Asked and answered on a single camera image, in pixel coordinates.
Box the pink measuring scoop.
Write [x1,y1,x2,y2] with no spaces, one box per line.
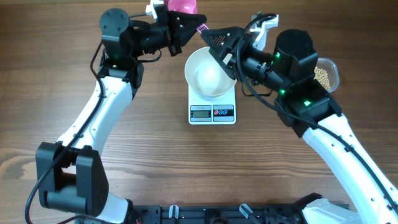
[165,0,209,34]

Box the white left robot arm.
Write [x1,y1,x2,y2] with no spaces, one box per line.
[31,2,206,223]

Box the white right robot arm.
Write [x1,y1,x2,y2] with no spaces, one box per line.
[201,27,397,223]

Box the white bowl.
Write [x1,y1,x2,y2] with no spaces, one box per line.
[184,47,237,98]

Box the white digital kitchen scale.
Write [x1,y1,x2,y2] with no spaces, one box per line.
[188,87,236,125]

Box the pile of soybeans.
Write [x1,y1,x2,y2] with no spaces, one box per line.
[315,67,330,90]

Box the clear plastic container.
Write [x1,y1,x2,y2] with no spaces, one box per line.
[316,58,340,93]

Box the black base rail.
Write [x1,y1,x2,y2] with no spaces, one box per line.
[129,203,307,224]

